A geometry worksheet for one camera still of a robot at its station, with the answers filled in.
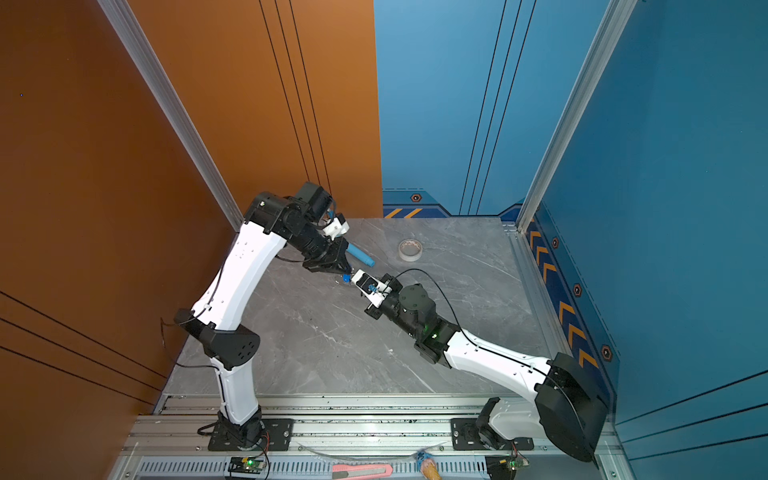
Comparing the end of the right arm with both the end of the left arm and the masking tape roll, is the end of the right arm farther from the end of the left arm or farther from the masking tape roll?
the masking tape roll

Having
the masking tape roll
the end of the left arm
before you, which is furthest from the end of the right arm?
the masking tape roll

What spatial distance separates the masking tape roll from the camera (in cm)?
111
